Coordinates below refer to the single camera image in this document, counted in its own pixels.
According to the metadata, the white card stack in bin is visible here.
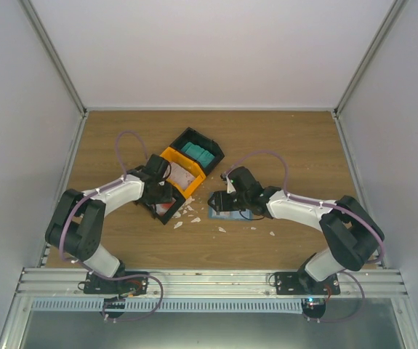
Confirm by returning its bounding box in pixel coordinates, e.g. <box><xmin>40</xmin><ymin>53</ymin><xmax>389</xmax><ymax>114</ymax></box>
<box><xmin>168</xmin><ymin>162</ymin><xmax>196</xmax><ymax>190</ymax></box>

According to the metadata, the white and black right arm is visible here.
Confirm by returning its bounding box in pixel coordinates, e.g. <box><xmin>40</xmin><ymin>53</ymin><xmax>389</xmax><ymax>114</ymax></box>
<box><xmin>208</xmin><ymin>167</ymin><xmax>385</xmax><ymax>294</ymax></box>

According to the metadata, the orange middle tray bin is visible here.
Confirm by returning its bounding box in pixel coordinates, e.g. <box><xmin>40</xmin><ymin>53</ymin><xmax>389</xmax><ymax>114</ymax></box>
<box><xmin>160</xmin><ymin>147</ymin><xmax>206</xmax><ymax>198</ymax></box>

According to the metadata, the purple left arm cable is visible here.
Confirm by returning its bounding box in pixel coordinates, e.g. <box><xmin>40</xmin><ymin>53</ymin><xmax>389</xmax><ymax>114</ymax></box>
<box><xmin>58</xmin><ymin>130</ymin><xmax>164</xmax><ymax>324</ymax></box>

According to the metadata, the black three-compartment card tray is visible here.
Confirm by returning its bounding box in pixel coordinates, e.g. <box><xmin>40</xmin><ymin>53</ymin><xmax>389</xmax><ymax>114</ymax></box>
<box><xmin>134</xmin><ymin>127</ymin><xmax>226</xmax><ymax>226</ymax></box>

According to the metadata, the blue leather card holder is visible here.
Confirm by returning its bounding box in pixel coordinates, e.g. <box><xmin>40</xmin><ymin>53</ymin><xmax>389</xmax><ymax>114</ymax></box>
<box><xmin>208</xmin><ymin>207</ymin><xmax>253</xmax><ymax>220</ymax></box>

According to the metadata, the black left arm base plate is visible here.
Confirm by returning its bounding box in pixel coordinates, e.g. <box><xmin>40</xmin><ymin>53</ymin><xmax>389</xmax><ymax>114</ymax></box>
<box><xmin>77</xmin><ymin>270</ymin><xmax>149</xmax><ymax>297</ymax></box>

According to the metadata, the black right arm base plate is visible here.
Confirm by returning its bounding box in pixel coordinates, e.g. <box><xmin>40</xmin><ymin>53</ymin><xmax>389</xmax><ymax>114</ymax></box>
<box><xmin>273</xmin><ymin>271</ymin><xmax>341</xmax><ymax>296</ymax></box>

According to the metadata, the aluminium front frame rail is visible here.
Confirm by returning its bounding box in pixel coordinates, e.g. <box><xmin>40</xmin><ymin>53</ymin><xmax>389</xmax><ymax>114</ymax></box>
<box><xmin>16</xmin><ymin>268</ymin><xmax>408</xmax><ymax>298</ymax></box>

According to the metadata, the red and white card stack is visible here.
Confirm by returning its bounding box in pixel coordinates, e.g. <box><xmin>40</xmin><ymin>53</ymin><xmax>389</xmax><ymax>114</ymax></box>
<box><xmin>156</xmin><ymin>203</ymin><xmax>172</xmax><ymax>216</ymax></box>

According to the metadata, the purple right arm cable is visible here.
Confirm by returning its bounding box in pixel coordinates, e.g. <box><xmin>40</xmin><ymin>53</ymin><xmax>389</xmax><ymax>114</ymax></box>
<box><xmin>226</xmin><ymin>149</ymin><xmax>386</xmax><ymax>324</ymax></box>

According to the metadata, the grey slotted cable duct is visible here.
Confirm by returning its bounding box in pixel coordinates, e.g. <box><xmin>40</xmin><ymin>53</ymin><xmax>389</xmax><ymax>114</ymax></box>
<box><xmin>31</xmin><ymin>297</ymin><xmax>302</xmax><ymax>314</ymax></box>

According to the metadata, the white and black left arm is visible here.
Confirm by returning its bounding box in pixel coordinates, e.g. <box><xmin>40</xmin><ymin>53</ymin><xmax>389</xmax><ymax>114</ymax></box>
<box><xmin>45</xmin><ymin>154</ymin><xmax>172</xmax><ymax>294</ymax></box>

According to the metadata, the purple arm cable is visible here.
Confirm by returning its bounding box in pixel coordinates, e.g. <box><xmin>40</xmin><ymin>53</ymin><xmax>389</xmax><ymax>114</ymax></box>
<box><xmin>226</xmin><ymin>149</ymin><xmax>386</xmax><ymax>324</ymax></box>
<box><xmin>58</xmin><ymin>130</ymin><xmax>164</xmax><ymax>324</ymax></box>

